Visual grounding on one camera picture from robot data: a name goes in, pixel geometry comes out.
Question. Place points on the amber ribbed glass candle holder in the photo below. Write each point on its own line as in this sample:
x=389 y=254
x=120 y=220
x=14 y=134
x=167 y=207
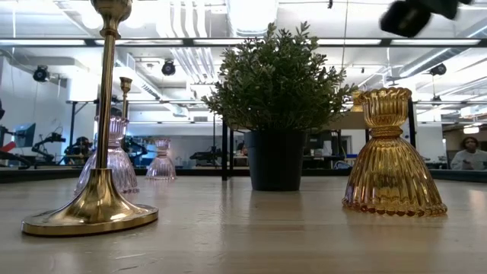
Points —
x=357 y=103
x=392 y=171

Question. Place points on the pink ribbed glass candle holder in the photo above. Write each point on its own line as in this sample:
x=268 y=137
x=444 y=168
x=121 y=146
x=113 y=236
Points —
x=122 y=171
x=161 y=167

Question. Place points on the thin brass candlestick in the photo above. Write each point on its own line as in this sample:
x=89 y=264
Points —
x=125 y=85

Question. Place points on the black background robot arm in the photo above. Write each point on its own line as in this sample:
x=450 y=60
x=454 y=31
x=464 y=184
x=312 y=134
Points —
x=205 y=155
x=49 y=141
x=80 y=146

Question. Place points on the black ceiling spotlight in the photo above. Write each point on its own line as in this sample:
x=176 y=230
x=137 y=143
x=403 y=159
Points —
x=168 y=67
x=40 y=73
x=438 y=69

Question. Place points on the glowing ceiling lamp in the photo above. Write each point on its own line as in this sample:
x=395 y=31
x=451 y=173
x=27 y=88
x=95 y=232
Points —
x=471 y=129

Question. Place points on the green artificial plant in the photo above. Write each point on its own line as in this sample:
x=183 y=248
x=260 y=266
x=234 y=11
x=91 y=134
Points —
x=277 y=83

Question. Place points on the person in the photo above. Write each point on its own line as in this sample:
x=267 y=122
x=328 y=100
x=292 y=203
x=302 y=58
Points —
x=470 y=156

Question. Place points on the dark plant pot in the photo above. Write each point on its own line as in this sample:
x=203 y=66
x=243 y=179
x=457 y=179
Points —
x=275 y=160

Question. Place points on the tall brass candlestick wide base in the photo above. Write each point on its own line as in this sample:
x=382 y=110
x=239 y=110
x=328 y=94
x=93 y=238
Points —
x=99 y=213

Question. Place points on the computer monitor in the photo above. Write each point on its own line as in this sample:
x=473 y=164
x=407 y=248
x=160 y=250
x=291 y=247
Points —
x=24 y=135

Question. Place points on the wooden shelf with black frame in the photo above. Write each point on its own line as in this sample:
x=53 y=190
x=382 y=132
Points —
x=350 y=121

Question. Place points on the black overhead frame bar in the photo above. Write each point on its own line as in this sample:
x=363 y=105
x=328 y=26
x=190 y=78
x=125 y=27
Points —
x=190 y=42

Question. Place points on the black table edge rail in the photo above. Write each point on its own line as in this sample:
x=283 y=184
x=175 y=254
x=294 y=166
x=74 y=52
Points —
x=38 y=174

